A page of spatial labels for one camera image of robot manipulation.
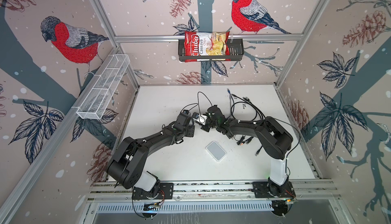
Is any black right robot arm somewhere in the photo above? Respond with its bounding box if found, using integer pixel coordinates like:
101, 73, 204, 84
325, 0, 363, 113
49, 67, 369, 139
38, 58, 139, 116
193, 105, 293, 186

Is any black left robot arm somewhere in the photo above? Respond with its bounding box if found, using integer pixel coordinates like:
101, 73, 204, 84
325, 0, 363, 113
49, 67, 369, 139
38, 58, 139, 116
106, 110, 195, 195

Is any red cassava chips bag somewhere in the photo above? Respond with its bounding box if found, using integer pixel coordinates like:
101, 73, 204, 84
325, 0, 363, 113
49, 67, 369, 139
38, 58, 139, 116
184, 31, 230, 57

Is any black cable gold green plug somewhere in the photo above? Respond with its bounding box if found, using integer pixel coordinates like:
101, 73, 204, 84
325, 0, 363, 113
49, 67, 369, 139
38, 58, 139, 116
243, 97, 266, 156

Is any black wire wall basket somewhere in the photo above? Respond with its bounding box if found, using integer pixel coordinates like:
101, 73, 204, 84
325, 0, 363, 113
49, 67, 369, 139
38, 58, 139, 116
178, 39, 244, 63

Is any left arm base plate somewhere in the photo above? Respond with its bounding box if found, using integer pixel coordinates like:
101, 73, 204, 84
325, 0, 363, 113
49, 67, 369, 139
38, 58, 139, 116
132, 182, 174, 200

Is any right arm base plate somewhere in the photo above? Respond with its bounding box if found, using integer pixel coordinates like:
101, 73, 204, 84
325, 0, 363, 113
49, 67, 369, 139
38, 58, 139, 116
251, 180, 296, 199

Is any white mesh wall shelf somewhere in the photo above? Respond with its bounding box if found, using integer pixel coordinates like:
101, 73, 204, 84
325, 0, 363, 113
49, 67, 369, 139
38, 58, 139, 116
76, 54, 130, 120

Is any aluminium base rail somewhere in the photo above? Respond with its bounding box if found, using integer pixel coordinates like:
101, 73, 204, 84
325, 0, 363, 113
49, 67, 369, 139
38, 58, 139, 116
87, 179, 340, 203

